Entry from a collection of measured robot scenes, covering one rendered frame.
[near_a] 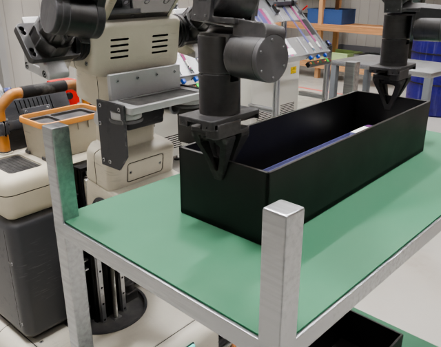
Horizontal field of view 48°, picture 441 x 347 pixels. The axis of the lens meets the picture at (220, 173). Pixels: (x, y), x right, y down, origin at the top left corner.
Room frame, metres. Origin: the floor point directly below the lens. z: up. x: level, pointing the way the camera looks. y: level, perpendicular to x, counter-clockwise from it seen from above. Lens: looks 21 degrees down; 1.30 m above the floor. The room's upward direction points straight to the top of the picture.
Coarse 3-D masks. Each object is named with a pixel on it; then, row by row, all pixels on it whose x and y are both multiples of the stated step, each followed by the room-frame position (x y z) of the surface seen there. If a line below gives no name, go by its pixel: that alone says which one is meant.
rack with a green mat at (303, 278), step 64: (64, 128) 0.71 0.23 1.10; (64, 192) 0.70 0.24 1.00; (128, 192) 0.81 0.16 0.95; (384, 192) 0.81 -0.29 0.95; (64, 256) 0.70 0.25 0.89; (128, 256) 0.59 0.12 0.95; (192, 256) 0.59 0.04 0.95; (256, 256) 0.59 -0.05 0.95; (320, 256) 0.59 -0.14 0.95; (384, 256) 0.59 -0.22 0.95; (256, 320) 0.46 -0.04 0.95; (320, 320) 0.46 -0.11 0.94
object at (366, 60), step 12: (336, 60) 3.42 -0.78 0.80; (348, 60) 3.42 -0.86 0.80; (360, 60) 3.42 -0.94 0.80; (372, 60) 3.42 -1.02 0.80; (408, 60) 3.42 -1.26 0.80; (420, 60) 3.42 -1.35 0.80; (336, 72) 3.41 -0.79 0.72; (420, 72) 2.96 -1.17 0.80; (432, 72) 2.93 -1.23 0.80; (336, 84) 3.41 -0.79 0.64; (432, 84) 2.93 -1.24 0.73
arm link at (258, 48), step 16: (208, 0) 0.65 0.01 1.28; (192, 16) 0.67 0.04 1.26; (208, 16) 0.65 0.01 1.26; (256, 16) 0.70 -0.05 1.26; (240, 32) 0.63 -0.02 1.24; (256, 32) 0.61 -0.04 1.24; (272, 32) 0.61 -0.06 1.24; (240, 48) 0.61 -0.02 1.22; (256, 48) 0.59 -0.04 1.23; (272, 48) 0.61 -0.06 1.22; (240, 64) 0.61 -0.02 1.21; (256, 64) 0.59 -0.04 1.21; (272, 64) 0.61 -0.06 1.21; (256, 80) 0.61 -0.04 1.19; (272, 80) 0.61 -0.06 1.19
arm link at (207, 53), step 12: (204, 36) 0.66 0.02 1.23; (216, 36) 0.65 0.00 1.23; (228, 36) 0.64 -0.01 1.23; (204, 48) 0.66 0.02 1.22; (216, 48) 0.65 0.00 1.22; (204, 60) 0.66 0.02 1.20; (216, 60) 0.65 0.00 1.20; (204, 72) 0.66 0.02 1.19; (216, 72) 0.65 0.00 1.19; (228, 72) 0.66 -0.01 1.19
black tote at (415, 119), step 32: (352, 96) 1.13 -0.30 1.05; (256, 128) 0.87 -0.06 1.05; (288, 128) 0.94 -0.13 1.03; (320, 128) 1.03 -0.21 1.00; (352, 128) 1.14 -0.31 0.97; (384, 128) 0.88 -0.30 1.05; (416, 128) 1.00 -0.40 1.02; (192, 160) 0.71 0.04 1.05; (256, 160) 0.87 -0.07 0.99; (320, 160) 0.72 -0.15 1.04; (352, 160) 0.79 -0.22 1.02; (384, 160) 0.89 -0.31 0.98; (192, 192) 0.71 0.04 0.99; (224, 192) 0.67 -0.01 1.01; (256, 192) 0.63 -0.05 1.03; (288, 192) 0.65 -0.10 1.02; (320, 192) 0.72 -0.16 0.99; (352, 192) 0.80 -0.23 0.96; (224, 224) 0.67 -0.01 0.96; (256, 224) 0.63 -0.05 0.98
